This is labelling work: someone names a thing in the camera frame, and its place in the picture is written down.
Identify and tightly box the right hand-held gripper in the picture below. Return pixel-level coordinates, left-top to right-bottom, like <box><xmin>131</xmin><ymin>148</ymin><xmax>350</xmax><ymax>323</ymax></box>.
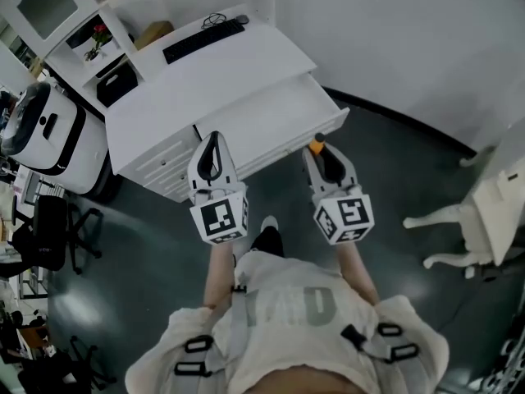
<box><xmin>302</xmin><ymin>143</ymin><xmax>376</xmax><ymax>246</ymax></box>

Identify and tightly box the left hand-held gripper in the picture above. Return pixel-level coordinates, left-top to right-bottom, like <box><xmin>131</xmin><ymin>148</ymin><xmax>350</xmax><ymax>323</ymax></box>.
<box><xmin>187</xmin><ymin>131</ymin><xmax>250</xmax><ymax>246</ymax></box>

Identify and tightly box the orange black screwdriver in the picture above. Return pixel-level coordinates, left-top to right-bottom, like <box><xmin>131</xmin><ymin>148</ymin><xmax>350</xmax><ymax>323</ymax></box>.
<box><xmin>308</xmin><ymin>132</ymin><xmax>329</xmax><ymax>167</ymax></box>

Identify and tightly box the white drawer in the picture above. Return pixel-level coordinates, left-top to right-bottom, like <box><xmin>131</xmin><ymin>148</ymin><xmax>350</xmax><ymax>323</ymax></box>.
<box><xmin>194</xmin><ymin>71</ymin><xmax>351</xmax><ymax>181</ymax></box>

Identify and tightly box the person's right forearm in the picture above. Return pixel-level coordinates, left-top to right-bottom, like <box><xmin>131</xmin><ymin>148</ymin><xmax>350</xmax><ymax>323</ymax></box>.
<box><xmin>334</xmin><ymin>238</ymin><xmax>381</xmax><ymax>306</ymax></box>

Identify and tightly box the person's left forearm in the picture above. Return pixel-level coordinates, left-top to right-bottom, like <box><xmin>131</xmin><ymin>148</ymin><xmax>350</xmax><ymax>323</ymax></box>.
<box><xmin>202</xmin><ymin>239</ymin><xmax>242</xmax><ymax>310</ymax></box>

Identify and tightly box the white desk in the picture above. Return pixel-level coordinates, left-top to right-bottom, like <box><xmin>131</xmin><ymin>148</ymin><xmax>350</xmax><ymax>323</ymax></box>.
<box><xmin>104</xmin><ymin>21</ymin><xmax>319</xmax><ymax>204</ymax></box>

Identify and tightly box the person's black white shoe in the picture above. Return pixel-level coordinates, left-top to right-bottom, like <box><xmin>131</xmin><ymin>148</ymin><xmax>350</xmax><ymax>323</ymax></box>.
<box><xmin>249</xmin><ymin>214</ymin><xmax>285</xmax><ymax>259</ymax></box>

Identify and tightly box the black keyboard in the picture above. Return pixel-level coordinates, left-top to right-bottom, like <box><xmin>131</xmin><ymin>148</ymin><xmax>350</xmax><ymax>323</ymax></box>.
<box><xmin>162</xmin><ymin>17</ymin><xmax>246</xmax><ymax>66</ymax></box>

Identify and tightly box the black storage box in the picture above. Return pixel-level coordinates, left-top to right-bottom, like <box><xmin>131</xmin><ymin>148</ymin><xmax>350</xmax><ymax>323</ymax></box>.
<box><xmin>95</xmin><ymin>61</ymin><xmax>139</xmax><ymax>109</ymax></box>

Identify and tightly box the brown cardboard box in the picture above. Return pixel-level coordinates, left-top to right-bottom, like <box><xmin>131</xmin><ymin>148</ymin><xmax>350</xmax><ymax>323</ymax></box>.
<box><xmin>132</xmin><ymin>20</ymin><xmax>176</xmax><ymax>52</ymax></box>

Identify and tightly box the white and black machine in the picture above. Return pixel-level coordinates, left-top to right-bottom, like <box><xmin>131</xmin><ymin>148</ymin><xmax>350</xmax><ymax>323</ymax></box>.
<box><xmin>0</xmin><ymin>80</ymin><xmax>125</xmax><ymax>199</ymax></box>

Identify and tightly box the white ornate table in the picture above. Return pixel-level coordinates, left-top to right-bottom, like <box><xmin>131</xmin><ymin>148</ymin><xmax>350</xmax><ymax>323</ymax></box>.
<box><xmin>402</xmin><ymin>123</ymin><xmax>525</xmax><ymax>281</ymax></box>

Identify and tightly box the person's white shirt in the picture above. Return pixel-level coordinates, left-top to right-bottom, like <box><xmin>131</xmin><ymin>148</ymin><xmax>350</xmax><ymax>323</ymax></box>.
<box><xmin>124</xmin><ymin>249</ymin><xmax>451</xmax><ymax>394</ymax></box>

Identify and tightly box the white shelf unit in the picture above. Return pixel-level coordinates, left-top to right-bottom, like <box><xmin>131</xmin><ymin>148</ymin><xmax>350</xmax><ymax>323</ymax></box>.
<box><xmin>42</xmin><ymin>0</ymin><xmax>184</xmax><ymax>117</ymax></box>

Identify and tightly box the red flower in white vase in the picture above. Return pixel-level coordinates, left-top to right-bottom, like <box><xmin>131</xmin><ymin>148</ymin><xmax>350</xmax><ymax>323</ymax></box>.
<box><xmin>83</xmin><ymin>23</ymin><xmax>113</xmax><ymax>62</ymax></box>

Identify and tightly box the black office chair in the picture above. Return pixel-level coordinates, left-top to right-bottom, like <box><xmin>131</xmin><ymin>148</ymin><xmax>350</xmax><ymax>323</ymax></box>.
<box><xmin>39</xmin><ymin>334</ymin><xmax>119</xmax><ymax>394</ymax></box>
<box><xmin>10</xmin><ymin>194</ymin><xmax>104</xmax><ymax>277</ymax></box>

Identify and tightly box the white cabinet with glass door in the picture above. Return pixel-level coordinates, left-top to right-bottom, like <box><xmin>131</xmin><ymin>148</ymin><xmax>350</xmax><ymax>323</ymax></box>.
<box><xmin>0</xmin><ymin>0</ymin><xmax>100</xmax><ymax>59</ymax></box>

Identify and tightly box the black cable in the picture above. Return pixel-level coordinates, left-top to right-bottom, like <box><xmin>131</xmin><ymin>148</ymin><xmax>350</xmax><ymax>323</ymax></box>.
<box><xmin>200</xmin><ymin>11</ymin><xmax>228</xmax><ymax>30</ymax></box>

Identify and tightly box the grey harness strap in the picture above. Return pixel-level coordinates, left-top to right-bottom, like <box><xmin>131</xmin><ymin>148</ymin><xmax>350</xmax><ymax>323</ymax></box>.
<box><xmin>173</xmin><ymin>284</ymin><xmax>248</xmax><ymax>394</ymax></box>
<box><xmin>340</xmin><ymin>321</ymin><xmax>422</xmax><ymax>385</ymax></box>

